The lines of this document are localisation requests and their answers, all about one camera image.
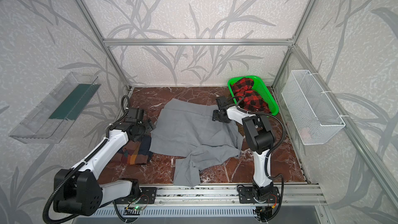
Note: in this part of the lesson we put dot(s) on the aluminium cage frame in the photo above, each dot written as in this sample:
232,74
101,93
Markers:
385,179

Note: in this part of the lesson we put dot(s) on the green plastic basket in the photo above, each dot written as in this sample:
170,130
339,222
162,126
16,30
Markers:
259,87

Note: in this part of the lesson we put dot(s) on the folded multicolour plaid shirt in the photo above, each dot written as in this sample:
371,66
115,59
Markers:
136,153

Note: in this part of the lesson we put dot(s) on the aluminium front rail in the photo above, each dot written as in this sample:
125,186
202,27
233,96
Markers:
226,195

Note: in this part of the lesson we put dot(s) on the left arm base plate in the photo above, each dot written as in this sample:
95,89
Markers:
143,194

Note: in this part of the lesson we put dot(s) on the clear acrylic wall shelf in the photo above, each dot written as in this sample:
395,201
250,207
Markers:
50,120

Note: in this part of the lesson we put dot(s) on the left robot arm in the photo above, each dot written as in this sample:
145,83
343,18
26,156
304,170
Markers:
77,190

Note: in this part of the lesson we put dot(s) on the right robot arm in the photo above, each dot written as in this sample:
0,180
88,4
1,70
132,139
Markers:
260,138

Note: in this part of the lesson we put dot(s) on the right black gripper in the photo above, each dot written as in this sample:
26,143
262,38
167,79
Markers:
216,115

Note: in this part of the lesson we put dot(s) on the grey long sleeve shirt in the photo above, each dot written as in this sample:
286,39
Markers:
186,130

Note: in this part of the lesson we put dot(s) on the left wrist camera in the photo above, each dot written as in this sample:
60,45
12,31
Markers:
134,115

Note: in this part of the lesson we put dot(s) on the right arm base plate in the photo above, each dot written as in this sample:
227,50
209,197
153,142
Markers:
246,196

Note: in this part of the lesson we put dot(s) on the white wire mesh basket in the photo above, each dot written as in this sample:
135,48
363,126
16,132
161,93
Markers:
313,114

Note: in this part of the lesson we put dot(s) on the red black plaid shirt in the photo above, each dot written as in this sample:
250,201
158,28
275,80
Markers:
247,97

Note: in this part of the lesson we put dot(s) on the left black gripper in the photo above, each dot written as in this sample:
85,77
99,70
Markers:
146,125

